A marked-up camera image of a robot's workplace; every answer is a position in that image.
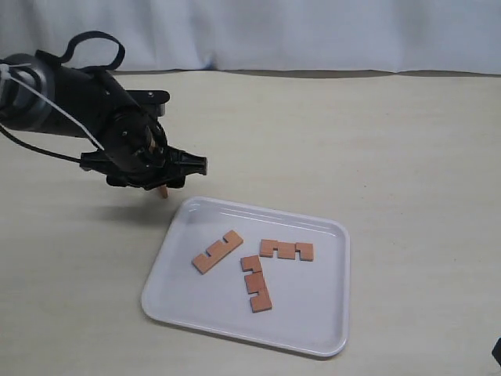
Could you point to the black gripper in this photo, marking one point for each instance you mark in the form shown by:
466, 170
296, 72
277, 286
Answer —
136, 153

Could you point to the notched wooden puzzle piece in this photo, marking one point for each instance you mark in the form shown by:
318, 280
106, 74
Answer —
163, 191
217, 251
260, 300
286, 250

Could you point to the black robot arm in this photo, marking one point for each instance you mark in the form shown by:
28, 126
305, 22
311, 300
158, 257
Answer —
92, 96

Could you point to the white plastic tray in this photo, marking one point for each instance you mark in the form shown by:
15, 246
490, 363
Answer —
310, 300

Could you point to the white backdrop cloth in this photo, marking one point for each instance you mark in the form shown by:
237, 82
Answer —
393, 36

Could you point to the black object at edge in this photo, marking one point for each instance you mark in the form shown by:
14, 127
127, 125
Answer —
496, 351

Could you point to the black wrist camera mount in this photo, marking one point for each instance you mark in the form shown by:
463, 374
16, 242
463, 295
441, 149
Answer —
154, 101

